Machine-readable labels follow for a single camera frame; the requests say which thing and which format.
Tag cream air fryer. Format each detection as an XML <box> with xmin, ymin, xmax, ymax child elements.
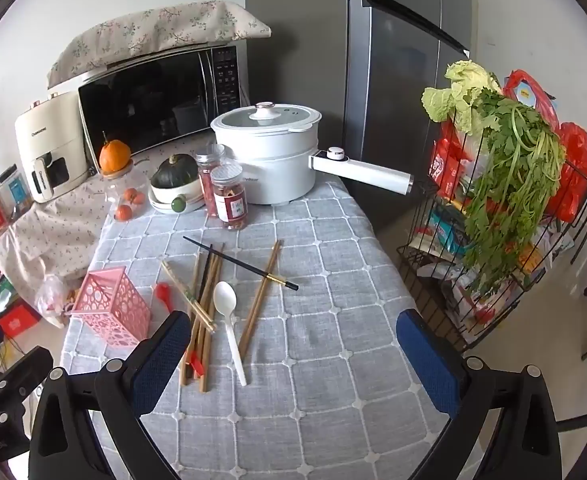
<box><xmin>14</xmin><ymin>91</ymin><xmax>90</xmax><ymax>205</ymax></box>

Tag flat red box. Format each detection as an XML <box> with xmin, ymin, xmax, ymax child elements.
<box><xmin>0</xmin><ymin>304</ymin><xmax>42</xmax><ymax>339</ymax></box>

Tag blue snack packet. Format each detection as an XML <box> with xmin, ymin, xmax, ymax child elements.
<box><xmin>430</xmin><ymin>207</ymin><xmax>475</xmax><ymax>257</ymax></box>

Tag clear glass jar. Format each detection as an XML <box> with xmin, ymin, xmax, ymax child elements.
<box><xmin>100</xmin><ymin>159</ymin><xmax>152</xmax><ymax>224</ymax></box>

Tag floral beige tablecloth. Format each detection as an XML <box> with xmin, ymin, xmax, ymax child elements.
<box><xmin>0</xmin><ymin>157</ymin><xmax>152</xmax><ymax>307</ymax></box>

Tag floral cloth cover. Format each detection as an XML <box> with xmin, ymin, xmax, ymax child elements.
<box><xmin>46</xmin><ymin>1</ymin><xmax>273</xmax><ymax>90</ymax></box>

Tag red and blue plastic bag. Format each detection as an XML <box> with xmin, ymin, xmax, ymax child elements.
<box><xmin>502</xmin><ymin>70</ymin><xmax>561</xmax><ymax>132</ymax></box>

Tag grey refrigerator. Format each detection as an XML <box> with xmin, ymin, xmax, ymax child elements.
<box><xmin>246</xmin><ymin>0</ymin><xmax>475</xmax><ymax>237</ymax></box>

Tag white plastic spoon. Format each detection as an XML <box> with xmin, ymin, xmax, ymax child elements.
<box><xmin>213</xmin><ymin>281</ymin><xmax>248</xmax><ymax>387</ymax></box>

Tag napa cabbage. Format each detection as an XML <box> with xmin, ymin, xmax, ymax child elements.
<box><xmin>421</xmin><ymin>60</ymin><xmax>505</xmax><ymax>136</ymax></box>

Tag light wooden chopstick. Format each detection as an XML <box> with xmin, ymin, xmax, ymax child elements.
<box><xmin>238</xmin><ymin>240</ymin><xmax>279</xmax><ymax>355</ymax></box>
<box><xmin>244</xmin><ymin>241</ymin><xmax>283</xmax><ymax>357</ymax></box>

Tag red plastic spoon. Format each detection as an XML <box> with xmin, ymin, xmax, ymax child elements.
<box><xmin>154</xmin><ymin>282</ymin><xmax>205</xmax><ymax>379</ymax></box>

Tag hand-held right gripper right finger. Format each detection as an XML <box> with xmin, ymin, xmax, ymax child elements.
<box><xmin>396</xmin><ymin>308</ymin><xmax>564</xmax><ymax>480</ymax></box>

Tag white electric cooking pot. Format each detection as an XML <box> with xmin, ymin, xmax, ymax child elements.
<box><xmin>210</xmin><ymin>104</ymin><xmax>415</xmax><ymax>206</ymax></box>

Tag green leafy celery bunch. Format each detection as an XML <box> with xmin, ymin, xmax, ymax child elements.
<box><xmin>460</xmin><ymin>87</ymin><xmax>567</xmax><ymax>297</ymax></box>

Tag glass pot lid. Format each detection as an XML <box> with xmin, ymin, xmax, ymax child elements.
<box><xmin>211</xmin><ymin>102</ymin><xmax>321</xmax><ymax>134</ymax></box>

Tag clear plastic bag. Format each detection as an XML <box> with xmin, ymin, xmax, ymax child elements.
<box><xmin>34</xmin><ymin>274</ymin><xmax>82</xmax><ymax>329</ymax></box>

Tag black chopstick with gold band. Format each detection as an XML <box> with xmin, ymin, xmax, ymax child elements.
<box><xmin>182</xmin><ymin>236</ymin><xmax>299</xmax><ymax>291</ymax></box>

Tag white ceramic dish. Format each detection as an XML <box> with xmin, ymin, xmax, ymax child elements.
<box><xmin>148</xmin><ymin>179</ymin><xmax>207</xmax><ymax>215</ymax></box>

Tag pink plastic utensil basket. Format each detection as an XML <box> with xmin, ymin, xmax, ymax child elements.
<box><xmin>70</xmin><ymin>266</ymin><xmax>152</xmax><ymax>348</ymax></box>

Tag black wire rack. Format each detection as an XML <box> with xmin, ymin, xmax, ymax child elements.
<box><xmin>397</xmin><ymin>110</ymin><xmax>587</xmax><ymax>354</ymax></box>

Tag large orange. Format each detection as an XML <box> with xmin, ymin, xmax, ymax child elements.
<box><xmin>98</xmin><ymin>131</ymin><xmax>132</xmax><ymax>174</ymax></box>

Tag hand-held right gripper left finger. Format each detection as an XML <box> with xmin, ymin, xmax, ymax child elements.
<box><xmin>28</xmin><ymin>310</ymin><xmax>192</xmax><ymax>480</ymax></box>

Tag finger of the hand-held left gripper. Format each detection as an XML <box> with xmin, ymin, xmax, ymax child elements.
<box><xmin>0</xmin><ymin>346</ymin><xmax>54</xmax><ymax>411</ymax></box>

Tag dark green squash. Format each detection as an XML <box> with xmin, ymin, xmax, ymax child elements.
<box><xmin>150</xmin><ymin>154</ymin><xmax>199</xmax><ymax>190</ymax></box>

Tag dark brown chopstick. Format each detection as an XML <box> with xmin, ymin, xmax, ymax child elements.
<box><xmin>199</xmin><ymin>244</ymin><xmax>214</xmax><ymax>306</ymax></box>

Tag plastic-wrapped disposable chopsticks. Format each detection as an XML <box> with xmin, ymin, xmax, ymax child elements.
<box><xmin>162</xmin><ymin>261</ymin><xmax>217</xmax><ymax>334</ymax></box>

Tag red label plastic jar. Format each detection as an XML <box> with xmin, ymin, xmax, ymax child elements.
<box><xmin>210</xmin><ymin>161</ymin><xmax>249</xmax><ymax>232</ymax></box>

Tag grey checkered tablecloth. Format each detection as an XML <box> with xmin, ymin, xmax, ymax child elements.
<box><xmin>60</xmin><ymin>179</ymin><xmax>450</xmax><ymax>480</ymax></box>

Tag black microwave oven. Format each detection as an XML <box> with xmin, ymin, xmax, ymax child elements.
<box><xmin>47</xmin><ymin>45</ymin><xmax>249</xmax><ymax>177</ymax></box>

